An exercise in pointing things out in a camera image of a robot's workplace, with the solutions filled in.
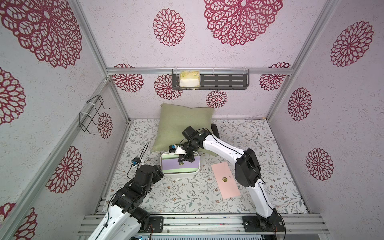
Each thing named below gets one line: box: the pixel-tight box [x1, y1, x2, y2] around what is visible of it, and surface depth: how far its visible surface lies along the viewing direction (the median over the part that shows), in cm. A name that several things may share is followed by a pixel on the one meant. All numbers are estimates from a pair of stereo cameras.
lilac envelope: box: [162, 156, 200, 171], surface depth 89 cm
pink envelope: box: [211, 161, 241, 199], surface depth 88 cm
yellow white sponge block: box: [178, 70, 201, 88], surface depth 92 cm
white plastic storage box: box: [159, 151, 201, 176], surface depth 90 cm
